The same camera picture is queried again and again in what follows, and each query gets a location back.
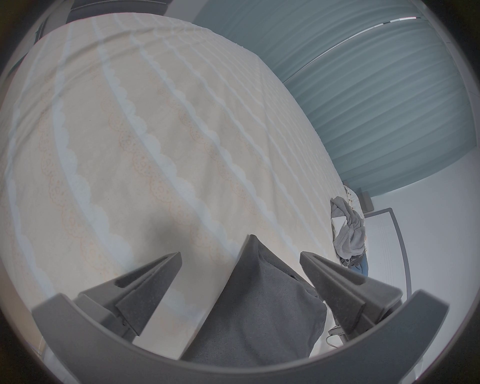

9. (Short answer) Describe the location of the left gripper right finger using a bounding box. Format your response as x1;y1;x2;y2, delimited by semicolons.
299;251;404;336

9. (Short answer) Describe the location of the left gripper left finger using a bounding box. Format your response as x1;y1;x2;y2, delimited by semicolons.
75;251;184;340

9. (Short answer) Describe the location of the black T-shirt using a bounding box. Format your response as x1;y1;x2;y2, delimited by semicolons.
180;234;327;370

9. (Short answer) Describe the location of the pile of clothes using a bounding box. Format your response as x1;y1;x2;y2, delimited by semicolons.
330;196;370;276

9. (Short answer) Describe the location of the bed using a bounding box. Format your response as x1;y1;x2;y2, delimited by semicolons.
0;13;413;361

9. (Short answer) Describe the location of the grey bedside table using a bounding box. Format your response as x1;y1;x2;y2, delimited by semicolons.
356;187;375;215

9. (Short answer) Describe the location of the white printed pillow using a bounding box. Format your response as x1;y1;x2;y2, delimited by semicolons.
343;182;361;211

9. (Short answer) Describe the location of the blue-green curtain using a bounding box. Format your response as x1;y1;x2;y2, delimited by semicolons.
193;0;418;82
283;17;475;196

